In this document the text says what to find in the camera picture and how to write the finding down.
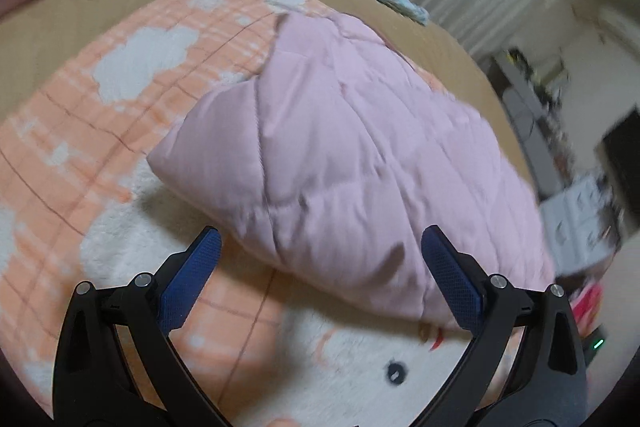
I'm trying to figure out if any orange checked cartoon blanket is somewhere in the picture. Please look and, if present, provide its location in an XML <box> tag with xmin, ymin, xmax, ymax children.
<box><xmin>0</xmin><ymin>0</ymin><xmax>521</xmax><ymax>427</ymax></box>

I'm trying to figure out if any desk clutter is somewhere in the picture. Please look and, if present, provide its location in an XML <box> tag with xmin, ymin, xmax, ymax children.
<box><xmin>505</xmin><ymin>49</ymin><xmax>601</xmax><ymax>178</ymax></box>

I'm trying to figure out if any grey desk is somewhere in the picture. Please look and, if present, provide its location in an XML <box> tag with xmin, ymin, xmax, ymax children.
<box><xmin>492</xmin><ymin>52</ymin><xmax>571</xmax><ymax>188</ymax></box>

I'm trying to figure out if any red pink object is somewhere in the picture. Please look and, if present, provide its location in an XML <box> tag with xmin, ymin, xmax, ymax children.
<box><xmin>570</xmin><ymin>284</ymin><xmax>604</xmax><ymax>324</ymax></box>

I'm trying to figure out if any pink quilted blanket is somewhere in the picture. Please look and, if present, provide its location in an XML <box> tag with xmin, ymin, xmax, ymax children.
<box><xmin>147</xmin><ymin>12</ymin><xmax>557</xmax><ymax>323</ymax></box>

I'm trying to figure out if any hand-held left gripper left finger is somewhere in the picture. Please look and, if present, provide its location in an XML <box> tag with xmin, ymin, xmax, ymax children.
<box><xmin>51</xmin><ymin>226</ymin><xmax>236</xmax><ymax>427</ymax></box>

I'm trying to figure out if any black flat screen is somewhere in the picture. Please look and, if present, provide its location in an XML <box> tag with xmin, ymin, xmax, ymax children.
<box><xmin>600</xmin><ymin>107</ymin><xmax>640</xmax><ymax>208</ymax></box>

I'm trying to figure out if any bed with beige sheet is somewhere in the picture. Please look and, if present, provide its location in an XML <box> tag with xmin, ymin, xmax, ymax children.
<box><xmin>0</xmin><ymin>0</ymin><xmax>541</xmax><ymax>202</ymax></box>

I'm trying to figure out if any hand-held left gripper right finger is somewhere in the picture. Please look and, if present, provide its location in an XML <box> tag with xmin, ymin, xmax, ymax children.
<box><xmin>421</xmin><ymin>225</ymin><xmax>587</xmax><ymax>427</ymax></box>

